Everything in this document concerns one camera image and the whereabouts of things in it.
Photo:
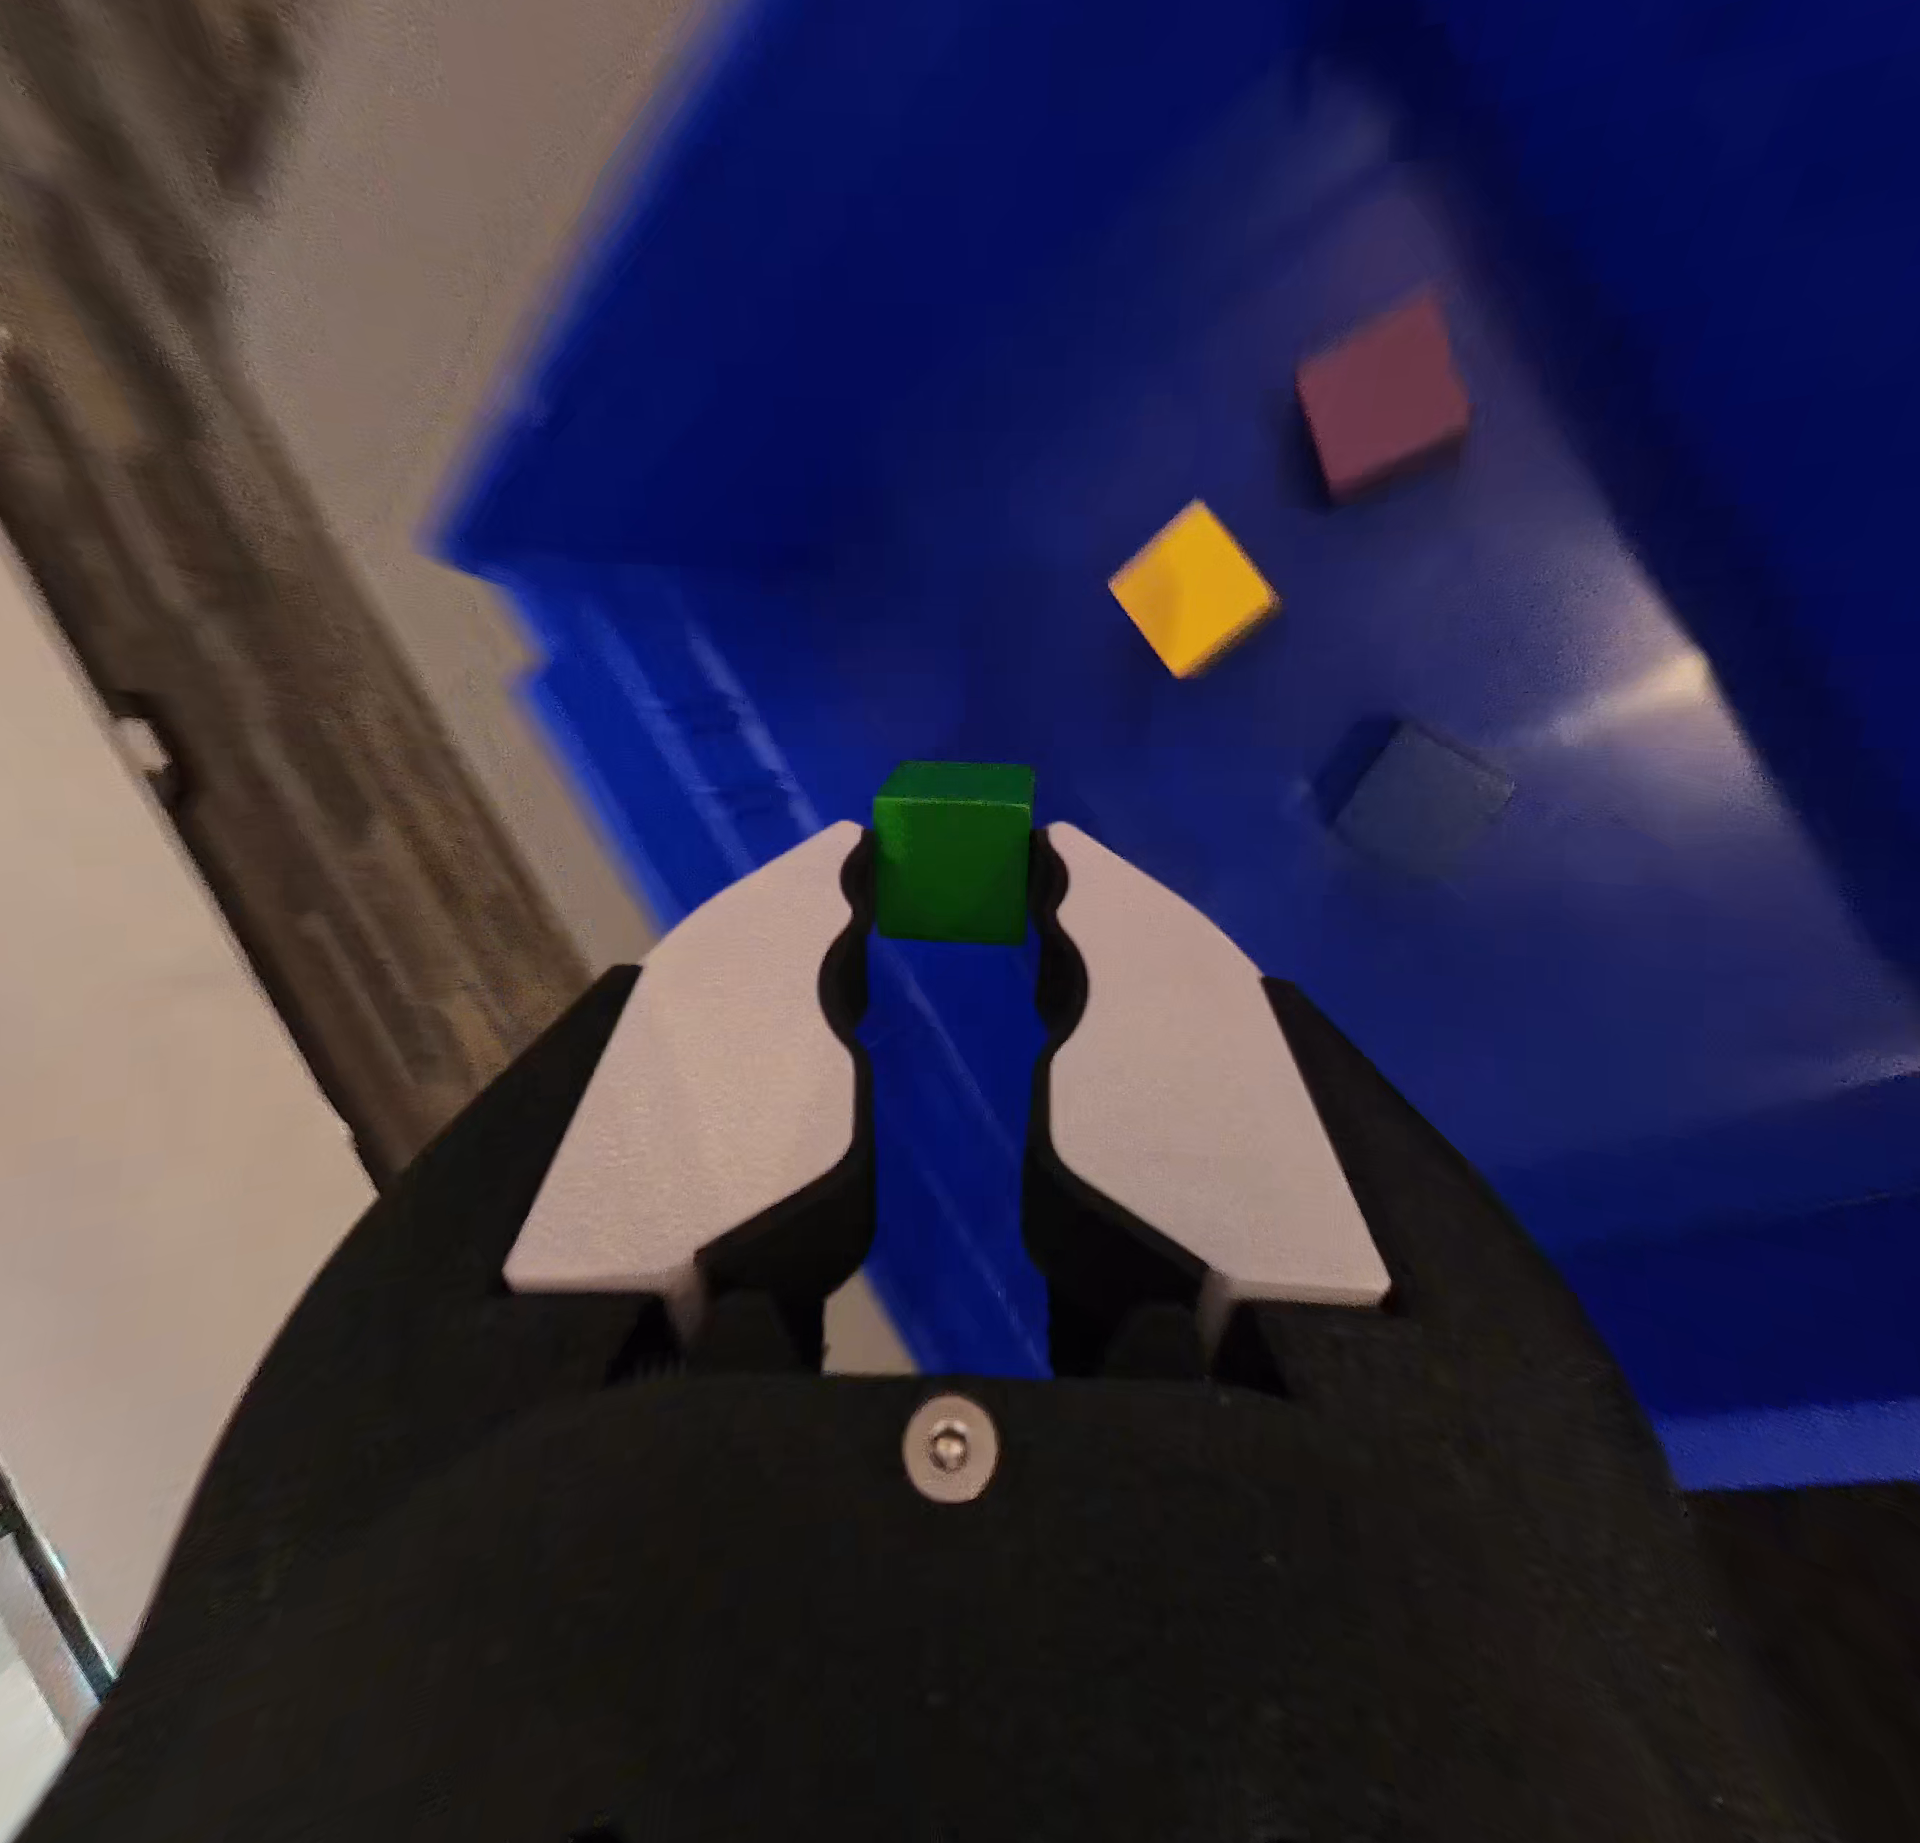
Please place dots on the blue cube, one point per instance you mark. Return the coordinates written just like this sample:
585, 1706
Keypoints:
1417, 800

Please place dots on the green cube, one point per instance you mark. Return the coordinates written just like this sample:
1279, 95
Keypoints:
952, 853

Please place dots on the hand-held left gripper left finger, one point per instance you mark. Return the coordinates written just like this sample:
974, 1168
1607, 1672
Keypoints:
691, 1110

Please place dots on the blue plastic bin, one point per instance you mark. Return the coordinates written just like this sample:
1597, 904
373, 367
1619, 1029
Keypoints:
901, 375

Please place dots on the purple cube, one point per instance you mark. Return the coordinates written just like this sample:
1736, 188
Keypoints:
1381, 396

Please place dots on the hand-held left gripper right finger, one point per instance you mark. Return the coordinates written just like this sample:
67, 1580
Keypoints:
1200, 1110

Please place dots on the yellow cube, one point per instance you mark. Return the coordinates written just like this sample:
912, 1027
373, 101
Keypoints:
1191, 590

